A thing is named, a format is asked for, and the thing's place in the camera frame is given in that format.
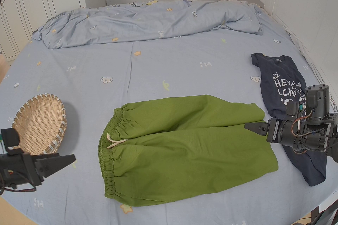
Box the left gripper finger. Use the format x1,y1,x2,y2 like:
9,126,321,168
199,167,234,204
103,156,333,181
34,153,61,159
35,155,76,180

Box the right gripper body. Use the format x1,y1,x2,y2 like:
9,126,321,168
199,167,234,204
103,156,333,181
267,118,294,145

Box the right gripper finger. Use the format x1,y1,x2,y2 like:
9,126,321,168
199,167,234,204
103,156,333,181
244,121,269,137

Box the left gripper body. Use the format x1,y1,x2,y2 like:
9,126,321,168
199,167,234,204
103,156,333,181
0,154,44,186

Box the green shorts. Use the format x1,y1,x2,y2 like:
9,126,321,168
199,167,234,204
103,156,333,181
98,94,279,207

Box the round woven basket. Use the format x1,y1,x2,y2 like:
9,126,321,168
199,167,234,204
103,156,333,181
12,93,67,156

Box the bed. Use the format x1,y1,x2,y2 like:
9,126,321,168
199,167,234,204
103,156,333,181
0,0,338,225

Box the dark blue T-shirt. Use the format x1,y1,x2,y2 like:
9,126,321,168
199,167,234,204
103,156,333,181
250,53,328,187

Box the pale blue quilt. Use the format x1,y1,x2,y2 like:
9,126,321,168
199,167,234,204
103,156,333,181
32,0,264,49

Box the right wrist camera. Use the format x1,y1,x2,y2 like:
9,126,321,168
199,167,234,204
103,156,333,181
286,101,301,117

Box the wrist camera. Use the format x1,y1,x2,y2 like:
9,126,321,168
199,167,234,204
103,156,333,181
0,128,21,156
286,101,301,117

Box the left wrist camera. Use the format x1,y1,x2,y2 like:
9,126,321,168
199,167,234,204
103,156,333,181
0,128,21,156

